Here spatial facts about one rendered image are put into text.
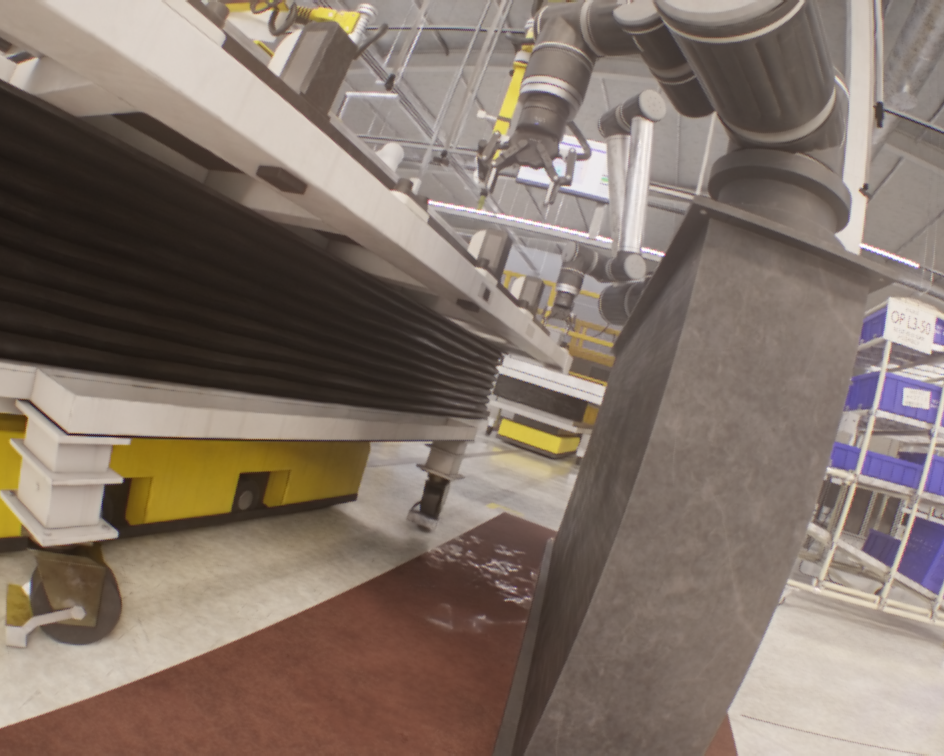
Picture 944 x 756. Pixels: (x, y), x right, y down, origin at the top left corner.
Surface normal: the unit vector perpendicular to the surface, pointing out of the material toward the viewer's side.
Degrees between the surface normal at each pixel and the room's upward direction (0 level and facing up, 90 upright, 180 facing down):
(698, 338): 90
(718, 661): 90
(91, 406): 90
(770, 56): 153
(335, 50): 90
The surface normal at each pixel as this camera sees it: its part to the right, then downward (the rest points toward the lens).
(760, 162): -0.69, -0.22
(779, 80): 0.05, 0.95
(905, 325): -0.28, -0.09
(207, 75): 0.90, 0.29
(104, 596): 0.61, 0.22
